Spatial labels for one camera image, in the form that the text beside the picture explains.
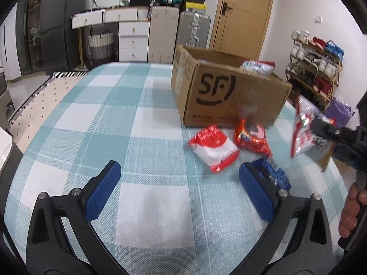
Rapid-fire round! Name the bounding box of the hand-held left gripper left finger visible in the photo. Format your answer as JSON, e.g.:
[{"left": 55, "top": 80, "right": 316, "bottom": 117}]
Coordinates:
[{"left": 26, "top": 160, "right": 129, "bottom": 275}]

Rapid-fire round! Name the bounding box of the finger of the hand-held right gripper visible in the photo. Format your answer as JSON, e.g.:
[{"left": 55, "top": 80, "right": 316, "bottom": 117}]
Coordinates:
[{"left": 311, "top": 119, "right": 349, "bottom": 144}]

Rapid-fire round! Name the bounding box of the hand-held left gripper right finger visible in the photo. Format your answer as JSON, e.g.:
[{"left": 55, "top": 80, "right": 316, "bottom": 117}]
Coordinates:
[{"left": 229, "top": 162, "right": 334, "bottom": 275}]

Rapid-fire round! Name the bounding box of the large red and white snack bag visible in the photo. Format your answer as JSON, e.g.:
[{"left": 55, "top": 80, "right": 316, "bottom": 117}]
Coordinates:
[{"left": 290, "top": 94, "right": 336, "bottom": 173}]

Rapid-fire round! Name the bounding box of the small blue snack packet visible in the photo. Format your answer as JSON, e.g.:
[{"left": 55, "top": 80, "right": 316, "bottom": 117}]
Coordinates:
[{"left": 252, "top": 157, "right": 291, "bottom": 192}]

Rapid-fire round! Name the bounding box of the shiny red foil snack bag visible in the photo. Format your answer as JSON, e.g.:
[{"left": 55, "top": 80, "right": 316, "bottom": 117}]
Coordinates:
[{"left": 233, "top": 118, "right": 273, "bottom": 157}]

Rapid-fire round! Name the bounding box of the red and white round-print packet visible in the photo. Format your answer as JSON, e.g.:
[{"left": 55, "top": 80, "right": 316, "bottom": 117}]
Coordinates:
[{"left": 188, "top": 124, "right": 240, "bottom": 174}]

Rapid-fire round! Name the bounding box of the brown cardboard box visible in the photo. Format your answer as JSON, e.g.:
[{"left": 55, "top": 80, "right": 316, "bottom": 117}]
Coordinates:
[{"left": 171, "top": 45, "right": 293, "bottom": 129}]

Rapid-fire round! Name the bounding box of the person's right hand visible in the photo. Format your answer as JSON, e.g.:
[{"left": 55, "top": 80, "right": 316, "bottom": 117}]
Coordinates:
[{"left": 338, "top": 183, "right": 367, "bottom": 238}]

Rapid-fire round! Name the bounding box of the purple paper bag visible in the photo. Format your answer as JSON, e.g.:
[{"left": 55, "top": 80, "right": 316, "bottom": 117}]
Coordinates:
[{"left": 325, "top": 96, "right": 356, "bottom": 130}]

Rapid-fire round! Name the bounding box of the teal checked tablecloth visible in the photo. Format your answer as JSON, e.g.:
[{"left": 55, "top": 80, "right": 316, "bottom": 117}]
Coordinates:
[{"left": 3, "top": 61, "right": 351, "bottom": 275}]

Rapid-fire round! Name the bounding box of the wooden shoe rack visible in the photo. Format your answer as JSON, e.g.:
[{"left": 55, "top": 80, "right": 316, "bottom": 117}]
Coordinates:
[{"left": 285, "top": 30, "right": 345, "bottom": 113}]

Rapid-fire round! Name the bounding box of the group of assorted shoes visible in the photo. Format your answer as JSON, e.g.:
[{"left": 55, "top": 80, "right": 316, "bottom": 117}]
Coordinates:
[{"left": 286, "top": 29, "right": 344, "bottom": 111}]

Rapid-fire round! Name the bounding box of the beige dotted floor mat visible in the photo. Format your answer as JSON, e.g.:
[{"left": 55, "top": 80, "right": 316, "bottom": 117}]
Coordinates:
[{"left": 6, "top": 70, "right": 88, "bottom": 147}]

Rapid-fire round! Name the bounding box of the white marble counter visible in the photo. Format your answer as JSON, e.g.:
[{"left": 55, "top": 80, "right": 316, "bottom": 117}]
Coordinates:
[{"left": 0, "top": 126, "right": 14, "bottom": 162}]

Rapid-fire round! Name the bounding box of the grey appliance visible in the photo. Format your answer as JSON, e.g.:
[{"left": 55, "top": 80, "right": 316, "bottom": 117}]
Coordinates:
[{"left": 0, "top": 66, "right": 15, "bottom": 122}]

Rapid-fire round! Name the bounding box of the wooden door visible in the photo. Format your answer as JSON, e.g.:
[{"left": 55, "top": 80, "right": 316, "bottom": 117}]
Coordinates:
[{"left": 209, "top": 0, "right": 276, "bottom": 61}]

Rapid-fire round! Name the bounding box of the grey striped laundry basket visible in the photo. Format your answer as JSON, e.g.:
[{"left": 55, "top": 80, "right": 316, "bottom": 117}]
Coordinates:
[{"left": 88, "top": 30, "right": 115, "bottom": 67}]

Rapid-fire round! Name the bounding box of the white desk with drawers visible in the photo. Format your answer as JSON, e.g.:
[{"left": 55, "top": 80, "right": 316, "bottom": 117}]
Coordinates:
[{"left": 71, "top": 6, "right": 151, "bottom": 63}]

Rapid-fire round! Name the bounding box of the silver suitcase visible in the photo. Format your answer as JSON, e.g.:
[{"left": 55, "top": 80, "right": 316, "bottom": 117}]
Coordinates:
[{"left": 175, "top": 11, "right": 211, "bottom": 50}]

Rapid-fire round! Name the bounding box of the beige suitcase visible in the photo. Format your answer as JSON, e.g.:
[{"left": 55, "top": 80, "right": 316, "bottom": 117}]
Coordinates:
[{"left": 147, "top": 6, "right": 181, "bottom": 64}]

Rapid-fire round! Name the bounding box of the black refrigerator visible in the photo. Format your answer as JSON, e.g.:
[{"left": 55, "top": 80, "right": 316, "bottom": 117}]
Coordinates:
[{"left": 40, "top": 0, "right": 91, "bottom": 75}]

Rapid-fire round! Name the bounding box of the dark glass display cabinet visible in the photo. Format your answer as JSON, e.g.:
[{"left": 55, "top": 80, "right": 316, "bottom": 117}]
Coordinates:
[{"left": 16, "top": 0, "right": 47, "bottom": 78}]

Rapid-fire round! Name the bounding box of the yellow and black box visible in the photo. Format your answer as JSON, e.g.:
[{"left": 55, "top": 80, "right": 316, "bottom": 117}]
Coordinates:
[{"left": 183, "top": 1, "right": 208, "bottom": 14}]

